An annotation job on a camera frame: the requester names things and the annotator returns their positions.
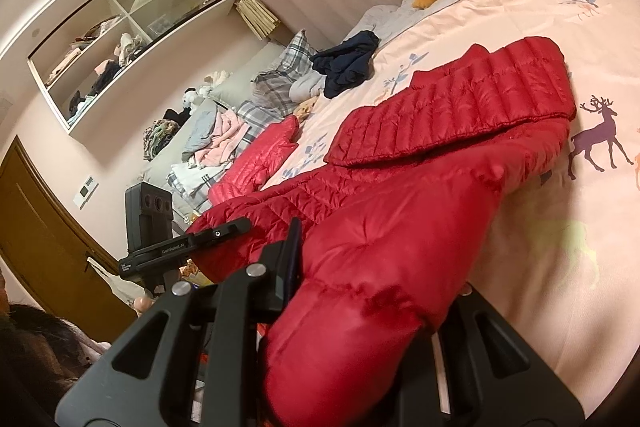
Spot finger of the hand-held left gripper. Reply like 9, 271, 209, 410
182, 217, 253, 253

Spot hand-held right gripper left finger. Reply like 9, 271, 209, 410
56, 217, 303, 427

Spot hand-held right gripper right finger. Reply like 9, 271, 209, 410
395, 283, 586, 427

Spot red down jacket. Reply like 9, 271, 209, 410
187, 36, 578, 427

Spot dark patterned clothes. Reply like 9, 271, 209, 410
142, 119, 181, 160

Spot pink clothes pile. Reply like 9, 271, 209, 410
192, 109, 256, 168

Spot white and plaid cloth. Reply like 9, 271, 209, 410
167, 162, 226, 198

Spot white tote bag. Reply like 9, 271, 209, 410
87, 257, 146, 308

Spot pinkish red puffer jacket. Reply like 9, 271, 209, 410
207, 114, 300, 205

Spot brown wooden door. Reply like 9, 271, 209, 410
0, 134, 138, 343

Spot light blue garment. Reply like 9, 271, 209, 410
182, 109, 218, 152

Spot black and white plush toy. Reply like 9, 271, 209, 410
179, 89, 202, 114

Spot brown plush toy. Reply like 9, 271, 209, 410
292, 97, 321, 120

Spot pink printed quilt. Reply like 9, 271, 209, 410
190, 0, 640, 418

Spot person's head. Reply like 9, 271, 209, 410
0, 302, 111, 427

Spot light grey garment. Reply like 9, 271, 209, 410
290, 74, 328, 102

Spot navy blue garment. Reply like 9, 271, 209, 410
311, 30, 381, 99

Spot white open wardrobe shelf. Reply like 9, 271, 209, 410
27, 0, 238, 135

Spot brown paper bags bundle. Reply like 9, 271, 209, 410
235, 0, 281, 40

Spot grey bed sheet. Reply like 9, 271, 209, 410
350, 0, 526, 45

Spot white wall control panel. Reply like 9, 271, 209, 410
74, 176, 97, 208

